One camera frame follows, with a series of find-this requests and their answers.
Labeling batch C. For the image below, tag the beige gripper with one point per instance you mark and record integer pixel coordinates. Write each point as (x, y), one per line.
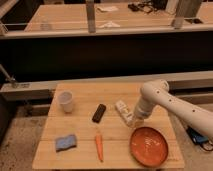
(136, 122)

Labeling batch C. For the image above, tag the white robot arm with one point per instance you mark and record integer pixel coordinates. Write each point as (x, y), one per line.
(156, 92)

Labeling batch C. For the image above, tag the orange ceramic bowl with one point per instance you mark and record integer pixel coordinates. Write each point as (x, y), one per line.
(148, 147)

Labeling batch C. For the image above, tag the black remote control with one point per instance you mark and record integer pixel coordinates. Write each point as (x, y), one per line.
(99, 113)

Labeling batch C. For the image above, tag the orange carrot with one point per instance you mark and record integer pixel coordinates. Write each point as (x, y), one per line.
(99, 146)

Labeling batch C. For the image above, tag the wooden table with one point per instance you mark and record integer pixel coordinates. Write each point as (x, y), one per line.
(115, 134)

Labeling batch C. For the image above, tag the black and blue headphones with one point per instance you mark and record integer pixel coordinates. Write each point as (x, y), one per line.
(199, 139)

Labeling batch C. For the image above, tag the white plastic cup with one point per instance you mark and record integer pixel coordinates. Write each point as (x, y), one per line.
(65, 100)

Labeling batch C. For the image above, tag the blue sponge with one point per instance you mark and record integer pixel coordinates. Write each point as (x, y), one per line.
(64, 143)

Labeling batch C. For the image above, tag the white crumpled paper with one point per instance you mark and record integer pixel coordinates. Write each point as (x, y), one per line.
(110, 24)

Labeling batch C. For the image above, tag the white paper sheet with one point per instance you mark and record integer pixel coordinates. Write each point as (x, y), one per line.
(107, 9)

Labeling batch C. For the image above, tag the small clear glass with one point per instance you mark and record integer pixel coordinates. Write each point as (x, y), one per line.
(45, 26)

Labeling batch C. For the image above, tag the grey metal post right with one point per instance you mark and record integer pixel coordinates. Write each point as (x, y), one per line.
(187, 11)

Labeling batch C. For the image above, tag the grey metal post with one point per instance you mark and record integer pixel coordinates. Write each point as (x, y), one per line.
(90, 16)
(187, 11)

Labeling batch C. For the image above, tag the grey metal post left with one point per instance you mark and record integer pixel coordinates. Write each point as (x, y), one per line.
(90, 16)

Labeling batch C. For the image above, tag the metal clamp bracket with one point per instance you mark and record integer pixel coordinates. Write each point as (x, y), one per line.
(12, 80)

